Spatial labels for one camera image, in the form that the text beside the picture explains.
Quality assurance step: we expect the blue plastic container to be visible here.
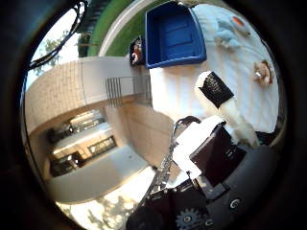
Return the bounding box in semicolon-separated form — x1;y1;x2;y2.
144;0;208;70

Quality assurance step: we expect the black box with toys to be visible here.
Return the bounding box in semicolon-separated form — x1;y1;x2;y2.
129;35;147;67

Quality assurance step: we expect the white table cloth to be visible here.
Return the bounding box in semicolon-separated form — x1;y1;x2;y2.
149;3;282;134

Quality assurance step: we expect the brown plush toy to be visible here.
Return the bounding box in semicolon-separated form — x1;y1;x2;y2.
252;59;274;87

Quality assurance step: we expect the metal railing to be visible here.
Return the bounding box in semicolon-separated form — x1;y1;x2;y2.
105;74;154;108

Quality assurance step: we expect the light blue plush toy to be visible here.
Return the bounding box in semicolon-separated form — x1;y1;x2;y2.
213;17;243;51

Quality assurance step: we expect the black cable loop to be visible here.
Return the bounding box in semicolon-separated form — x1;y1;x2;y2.
27;0;89;71

